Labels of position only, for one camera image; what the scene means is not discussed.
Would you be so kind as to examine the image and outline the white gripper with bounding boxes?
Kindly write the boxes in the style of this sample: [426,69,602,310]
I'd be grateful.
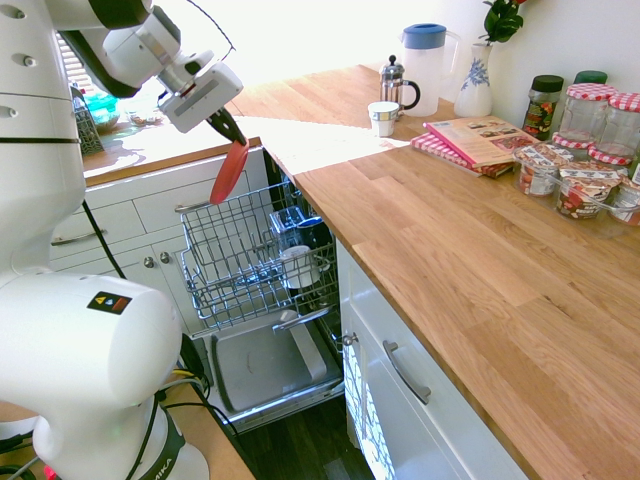
[158,61,250,148]

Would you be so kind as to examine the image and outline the red plastic plate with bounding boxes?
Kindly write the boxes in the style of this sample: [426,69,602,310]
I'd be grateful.
[209,139,250,206]

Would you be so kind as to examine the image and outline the open dishwasher door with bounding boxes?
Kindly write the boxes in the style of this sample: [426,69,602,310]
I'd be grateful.
[191,308,347,435]

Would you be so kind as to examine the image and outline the small bowl of nuts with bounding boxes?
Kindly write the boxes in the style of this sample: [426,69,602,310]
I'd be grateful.
[126,107,167,127]

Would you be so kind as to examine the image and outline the clear drinking glass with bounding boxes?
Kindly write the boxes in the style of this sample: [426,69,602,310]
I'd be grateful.
[268,206,304,242]

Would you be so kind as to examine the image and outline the dark blue mug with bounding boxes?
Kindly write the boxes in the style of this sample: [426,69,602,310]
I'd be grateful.
[295,215,327,252]

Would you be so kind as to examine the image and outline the grey cutlery basket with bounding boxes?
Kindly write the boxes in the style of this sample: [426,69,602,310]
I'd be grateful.
[69,84,106,157]

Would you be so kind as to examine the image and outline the white paper cup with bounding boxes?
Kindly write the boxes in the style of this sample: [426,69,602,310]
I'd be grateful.
[367,100,400,138]

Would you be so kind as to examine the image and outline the white mug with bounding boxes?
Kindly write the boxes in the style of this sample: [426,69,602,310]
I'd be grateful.
[278,244,325,292]

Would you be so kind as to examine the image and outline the white window blinds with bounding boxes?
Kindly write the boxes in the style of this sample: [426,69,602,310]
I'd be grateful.
[55,32,90,97]

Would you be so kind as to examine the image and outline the steel glass French press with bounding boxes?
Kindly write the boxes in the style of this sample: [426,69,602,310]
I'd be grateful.
[379,53,422,120]

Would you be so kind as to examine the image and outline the clear pitcher with blue lid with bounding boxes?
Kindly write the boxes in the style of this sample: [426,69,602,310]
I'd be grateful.
[397,22,462,119]

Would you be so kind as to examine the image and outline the red checkered book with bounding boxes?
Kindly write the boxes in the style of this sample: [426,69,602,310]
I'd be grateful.
[410,130,517,180]

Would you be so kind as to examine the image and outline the black clamp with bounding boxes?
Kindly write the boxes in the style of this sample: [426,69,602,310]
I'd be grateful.
[178,332,210,396]

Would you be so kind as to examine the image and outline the white vase with blue flowers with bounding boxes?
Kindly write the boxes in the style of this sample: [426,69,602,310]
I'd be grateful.
[452,42,494,119]

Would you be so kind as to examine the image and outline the pink cookbook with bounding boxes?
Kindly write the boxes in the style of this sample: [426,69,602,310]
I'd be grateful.
[423,115,542,170]

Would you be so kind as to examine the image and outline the green leafy plant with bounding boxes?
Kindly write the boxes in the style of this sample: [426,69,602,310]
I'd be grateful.
[478,0,527,47]

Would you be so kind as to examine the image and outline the wooden robot mounting board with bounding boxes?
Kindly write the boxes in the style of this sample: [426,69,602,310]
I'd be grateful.
[0,369,257,480]

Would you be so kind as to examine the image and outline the yogurt cup with foil lid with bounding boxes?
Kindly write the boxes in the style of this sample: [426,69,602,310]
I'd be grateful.
[554,166,627,222]
[514,142,565,198]
[611,176,640,227]

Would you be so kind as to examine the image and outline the spice jar with black lid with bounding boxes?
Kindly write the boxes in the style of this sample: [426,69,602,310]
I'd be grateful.
[521,74,566,142]

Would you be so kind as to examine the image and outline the short jar red checkered lid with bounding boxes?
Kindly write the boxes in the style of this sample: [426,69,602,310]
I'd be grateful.
[550,131,597,152]
[586,144,635,167]

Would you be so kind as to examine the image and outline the glass jar red checkered lid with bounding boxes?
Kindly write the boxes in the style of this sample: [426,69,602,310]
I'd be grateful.
[558,82,618,145]
[596,91,640,159]

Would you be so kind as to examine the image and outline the clear plastic tray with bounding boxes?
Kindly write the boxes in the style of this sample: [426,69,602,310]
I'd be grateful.
[511,148,640,240]

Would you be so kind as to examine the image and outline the short metal drawer handle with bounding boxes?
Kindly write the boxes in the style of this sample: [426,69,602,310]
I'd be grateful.
[174,198,214,214]

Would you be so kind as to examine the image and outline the wire dishwasher rack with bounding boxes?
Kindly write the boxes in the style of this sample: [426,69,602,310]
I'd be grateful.
[179,180,342,335]

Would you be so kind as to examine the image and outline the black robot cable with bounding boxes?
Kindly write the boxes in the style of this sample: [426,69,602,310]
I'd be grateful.
[79,0,237,480]

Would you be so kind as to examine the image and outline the long metal drawer handle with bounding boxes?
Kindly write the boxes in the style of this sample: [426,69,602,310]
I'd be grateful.
[50,226,107,247]

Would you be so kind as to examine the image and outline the large grey drawer handle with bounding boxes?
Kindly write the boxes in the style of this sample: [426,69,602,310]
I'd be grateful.
[382,339,433,406]

